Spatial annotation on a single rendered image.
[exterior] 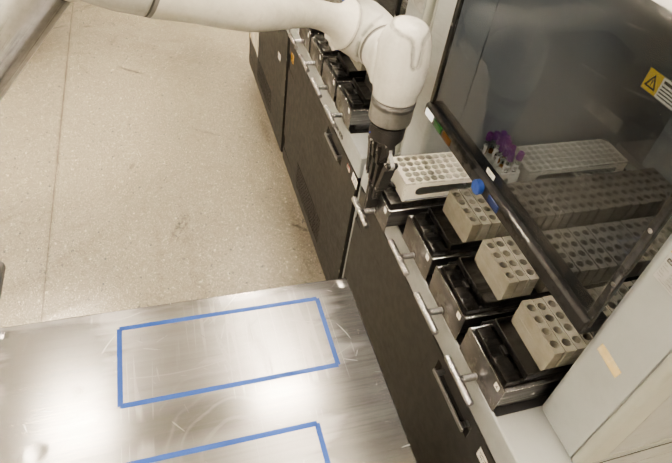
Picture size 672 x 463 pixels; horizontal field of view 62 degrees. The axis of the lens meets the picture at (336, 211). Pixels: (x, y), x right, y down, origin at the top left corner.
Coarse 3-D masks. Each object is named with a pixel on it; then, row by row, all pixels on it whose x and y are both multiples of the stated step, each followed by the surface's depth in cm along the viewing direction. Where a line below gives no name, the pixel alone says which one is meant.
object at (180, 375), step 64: (64, 320) 92; (128, 320) 93; (192, 320) 95; (256, 320) 97; (320, 320) 98; (0, 384) 83; (64, 384) 84; (128, 384) 85; (192, 384) 86; (256, 384) 88; (320, 384) 89; (384, 384) 90; (0, 448) 76; (64, 448) 77; (128, 448) 78; (192, 448) 79; (256, 448) 80; (320, 448) 82; (384, 448) 83
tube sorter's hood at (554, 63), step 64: (512, 0) 93; (576, 0) 79; (640, 0) 69; (448, 64) 115; (512, 64) 94; (576, 64) 80; (640, 64) 70; (448, 128) 116; (512, 128) 96; (576, 128) 82; (640, 128) 71; (512, 192) 98; (576, 192) 83; (640, 192) 72; (576, 256) 84; (640, 256) 73; (576, 320) 84
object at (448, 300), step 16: (448, 272) 111; (432, 288) 116; (448, 288) 109; (464, 288) 108; (448, 304) 110; (464, 304) 105; (480, 304) 108; (512, 304) 107; (432, 320) 110; (448, 320) 110; (464, 320) 104; (480, 320) 106
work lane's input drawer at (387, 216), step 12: (384, 192) 127; (396, 192) 127; (384, 204) 126; (396, 204) 124; (408, 204) 125; (420, 204) 127; (432, 204) 128; (360, 216) 130; (384, 216) 127; (396, 216) 126; (384, 228) 127
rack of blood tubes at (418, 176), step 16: (400, 160) 129; (416, 160) 129; (432, 160) 130; (448, 160) 131; (400, 176) 124; (416, 176) 125; (432, 176) 126; (448, 176) 127; (464, 176) 128; (400, 192) 125; (416, 192) 129; (432, 192) 130
